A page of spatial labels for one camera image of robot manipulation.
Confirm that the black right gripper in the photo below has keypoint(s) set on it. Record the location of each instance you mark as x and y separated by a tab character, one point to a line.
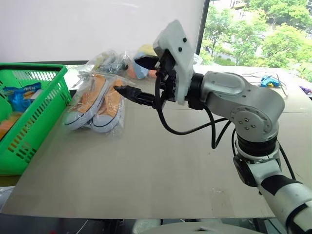
168	85

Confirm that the clear bag of small items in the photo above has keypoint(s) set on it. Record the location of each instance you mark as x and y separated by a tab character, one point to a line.
112	63

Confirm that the dark window frame post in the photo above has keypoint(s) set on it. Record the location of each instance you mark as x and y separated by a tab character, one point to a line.
203	24

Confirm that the orange yellow soft item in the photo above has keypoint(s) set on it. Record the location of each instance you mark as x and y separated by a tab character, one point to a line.
7	126

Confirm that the blue snack package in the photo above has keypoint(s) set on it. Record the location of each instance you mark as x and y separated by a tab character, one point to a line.
19	97

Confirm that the blue orange yellow plush toy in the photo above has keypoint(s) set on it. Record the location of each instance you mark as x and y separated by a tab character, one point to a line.
141	73

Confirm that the grey rounded robot torso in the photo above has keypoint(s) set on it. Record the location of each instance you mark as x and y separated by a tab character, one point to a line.
190	229

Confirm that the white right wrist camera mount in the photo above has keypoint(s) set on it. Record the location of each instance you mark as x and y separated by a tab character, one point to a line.
178	36

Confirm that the bagged orange canvas sneakers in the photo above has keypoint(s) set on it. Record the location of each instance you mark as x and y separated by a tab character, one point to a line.
97	97

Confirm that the green plastic basket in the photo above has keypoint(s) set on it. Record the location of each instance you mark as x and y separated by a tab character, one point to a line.
36	117

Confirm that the blue glue gun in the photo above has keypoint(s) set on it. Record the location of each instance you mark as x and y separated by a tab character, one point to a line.
267	80

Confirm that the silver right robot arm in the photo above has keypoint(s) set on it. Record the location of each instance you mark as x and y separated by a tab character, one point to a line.
243	97

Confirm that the purple item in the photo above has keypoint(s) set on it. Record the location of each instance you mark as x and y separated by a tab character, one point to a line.
307	90

